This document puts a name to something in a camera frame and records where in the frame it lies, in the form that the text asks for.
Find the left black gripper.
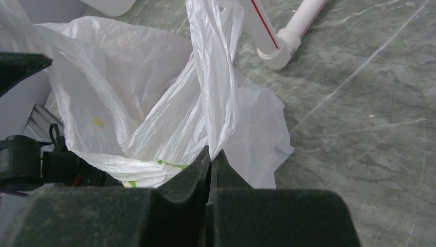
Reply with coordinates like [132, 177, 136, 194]
[1, 52, 119, 196]

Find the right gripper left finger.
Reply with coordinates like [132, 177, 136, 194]
[1, 147, 210, 246]

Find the white plastic bag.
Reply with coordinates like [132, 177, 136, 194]
[1, 1, 294, 188]

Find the white PVC pipe frame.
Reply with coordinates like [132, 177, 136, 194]
[217, 0, 328, 70]

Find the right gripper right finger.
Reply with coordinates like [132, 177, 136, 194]
[206, 152, 360, 246]

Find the white plastic basin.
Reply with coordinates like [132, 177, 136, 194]
[80, 0, 136, 17]

